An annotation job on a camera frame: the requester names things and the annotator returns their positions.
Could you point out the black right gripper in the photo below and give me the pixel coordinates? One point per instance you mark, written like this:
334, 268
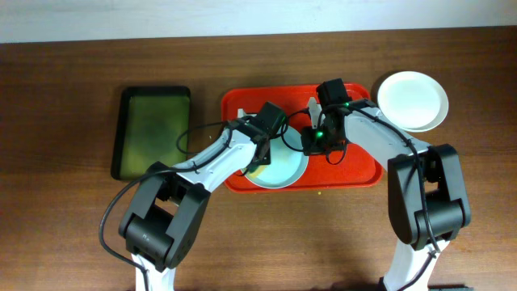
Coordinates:
312, 149

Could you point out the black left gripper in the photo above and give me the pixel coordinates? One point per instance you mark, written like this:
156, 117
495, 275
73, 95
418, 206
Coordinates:
262, 156

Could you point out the light blue plate yellow stain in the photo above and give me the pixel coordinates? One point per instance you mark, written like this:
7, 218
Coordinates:
286, 165

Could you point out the yellow green sponge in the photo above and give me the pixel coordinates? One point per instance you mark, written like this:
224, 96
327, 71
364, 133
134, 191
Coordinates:
252, 168

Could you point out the light green plate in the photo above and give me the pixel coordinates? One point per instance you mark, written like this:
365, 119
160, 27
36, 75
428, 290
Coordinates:
419, 125

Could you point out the white plate with yellow stain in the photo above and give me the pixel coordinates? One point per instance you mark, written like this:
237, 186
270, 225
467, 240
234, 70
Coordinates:
412, 95

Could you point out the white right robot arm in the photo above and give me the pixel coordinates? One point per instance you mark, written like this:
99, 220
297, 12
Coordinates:
427, 199

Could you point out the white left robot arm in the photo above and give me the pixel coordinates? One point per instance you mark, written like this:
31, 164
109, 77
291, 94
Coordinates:
165, 213

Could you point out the red plastic tray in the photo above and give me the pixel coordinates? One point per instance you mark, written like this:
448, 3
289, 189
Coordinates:
357, 169

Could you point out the black tray with green liquid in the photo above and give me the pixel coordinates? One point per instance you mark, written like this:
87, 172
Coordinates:
149, 123

